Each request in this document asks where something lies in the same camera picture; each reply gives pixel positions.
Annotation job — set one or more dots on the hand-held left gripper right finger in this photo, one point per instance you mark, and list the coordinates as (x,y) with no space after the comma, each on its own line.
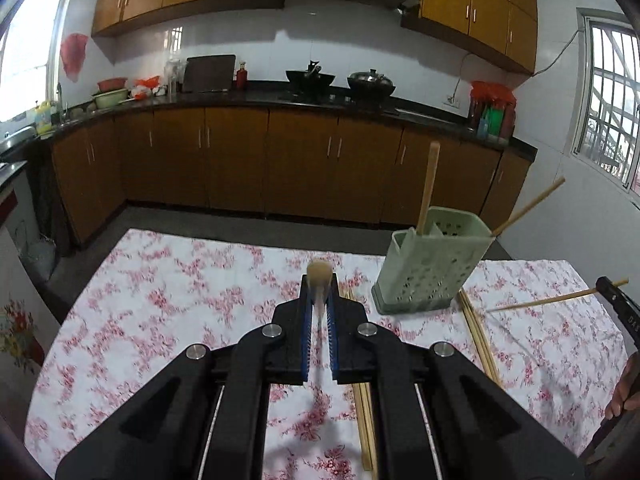
(332,340)

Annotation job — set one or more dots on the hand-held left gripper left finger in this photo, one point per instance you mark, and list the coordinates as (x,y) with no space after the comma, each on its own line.
(306,340)

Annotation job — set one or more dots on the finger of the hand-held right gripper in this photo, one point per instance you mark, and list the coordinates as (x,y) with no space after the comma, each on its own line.
(622,310)

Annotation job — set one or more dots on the green perforated utensil holder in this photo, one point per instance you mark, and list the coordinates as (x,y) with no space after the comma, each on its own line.
(430,270)

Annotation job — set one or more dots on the person's right hand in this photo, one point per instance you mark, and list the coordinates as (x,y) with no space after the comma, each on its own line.
(625,387)

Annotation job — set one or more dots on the red floral white tablecloth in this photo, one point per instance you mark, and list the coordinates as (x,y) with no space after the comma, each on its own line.
(150,310)

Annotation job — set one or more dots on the wooden base cabinets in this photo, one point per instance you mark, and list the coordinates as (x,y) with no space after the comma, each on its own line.
(235,165)

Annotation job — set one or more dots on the barred window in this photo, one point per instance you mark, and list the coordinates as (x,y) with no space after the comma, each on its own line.
(610,95)

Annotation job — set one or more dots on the green bottle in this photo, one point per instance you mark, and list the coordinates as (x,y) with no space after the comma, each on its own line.
(495,122)

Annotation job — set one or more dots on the black gas stove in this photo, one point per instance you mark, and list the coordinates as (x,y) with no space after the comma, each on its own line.
(340,101)

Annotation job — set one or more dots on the red plastic bags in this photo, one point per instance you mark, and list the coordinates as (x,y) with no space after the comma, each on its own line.
(492,95)

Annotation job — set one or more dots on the black kitchen countertop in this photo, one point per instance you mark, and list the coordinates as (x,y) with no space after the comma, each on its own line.
(225,98)

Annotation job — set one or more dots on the dark pot with lid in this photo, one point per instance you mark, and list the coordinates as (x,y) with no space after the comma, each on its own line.
(371,84)

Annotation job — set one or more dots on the black wok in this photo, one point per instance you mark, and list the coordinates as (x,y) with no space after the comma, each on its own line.
(310,79)

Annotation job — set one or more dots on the red bottle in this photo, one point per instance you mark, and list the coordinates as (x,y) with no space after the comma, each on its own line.
(242,77)

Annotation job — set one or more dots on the dark cutting board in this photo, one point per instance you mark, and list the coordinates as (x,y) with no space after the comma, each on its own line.
(207,74)

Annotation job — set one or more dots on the white flower print cabinet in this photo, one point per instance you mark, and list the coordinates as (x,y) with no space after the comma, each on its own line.
(20,310)

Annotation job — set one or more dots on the clear glass container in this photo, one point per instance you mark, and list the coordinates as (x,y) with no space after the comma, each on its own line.
(173,77)

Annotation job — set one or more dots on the red and white plastic bag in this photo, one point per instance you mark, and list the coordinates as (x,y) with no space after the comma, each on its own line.
(146,86)

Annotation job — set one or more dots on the green basin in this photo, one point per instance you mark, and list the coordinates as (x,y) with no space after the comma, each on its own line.
(111,97)

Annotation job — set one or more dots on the red basin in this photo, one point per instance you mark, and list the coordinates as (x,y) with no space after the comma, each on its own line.
(112,83)

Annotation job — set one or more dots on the metal faucet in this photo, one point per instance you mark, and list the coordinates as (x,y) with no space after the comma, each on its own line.
(60,102)

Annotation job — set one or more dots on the yellow dish soap bottle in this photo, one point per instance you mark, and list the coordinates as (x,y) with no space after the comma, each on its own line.
(44,119)

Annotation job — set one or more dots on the steel sink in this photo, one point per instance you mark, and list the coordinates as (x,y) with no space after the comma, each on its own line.
(17,138)

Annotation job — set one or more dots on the bright window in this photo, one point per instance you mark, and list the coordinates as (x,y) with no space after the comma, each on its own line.
(30,45)

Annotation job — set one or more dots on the white wall socket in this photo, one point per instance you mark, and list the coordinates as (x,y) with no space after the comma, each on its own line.
(452,101)

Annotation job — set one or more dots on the red bag on wall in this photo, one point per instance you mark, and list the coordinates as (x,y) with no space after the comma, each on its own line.
(74,55)

